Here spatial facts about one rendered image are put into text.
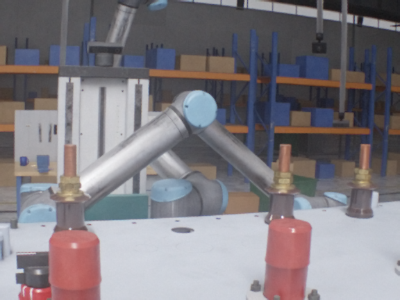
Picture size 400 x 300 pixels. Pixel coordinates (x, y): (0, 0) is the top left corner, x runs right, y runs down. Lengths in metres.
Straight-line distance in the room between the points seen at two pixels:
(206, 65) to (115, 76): 7.83
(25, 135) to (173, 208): 4.23
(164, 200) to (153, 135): 0.31
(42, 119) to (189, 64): 4.30
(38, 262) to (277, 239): 0.37
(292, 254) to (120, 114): 1.27
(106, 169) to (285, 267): 0.87
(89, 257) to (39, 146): 5.24
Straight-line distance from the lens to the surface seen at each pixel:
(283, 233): 0.75
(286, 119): 10.32
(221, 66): 9.56
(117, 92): 1.91
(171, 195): 1.75
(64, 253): 0.65
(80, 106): 1.89
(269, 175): 1.86
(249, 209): 5.20
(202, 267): 0.96
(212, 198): 1.89
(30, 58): 8.76
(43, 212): 1.49
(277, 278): 0.78
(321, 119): 10.70
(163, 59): 9.16
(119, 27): 2.06
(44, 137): 5.87
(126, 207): 1.88
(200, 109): 1.55
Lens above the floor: 1.69
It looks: 6 degrees down
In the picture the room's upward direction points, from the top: 2 degrees clockwise
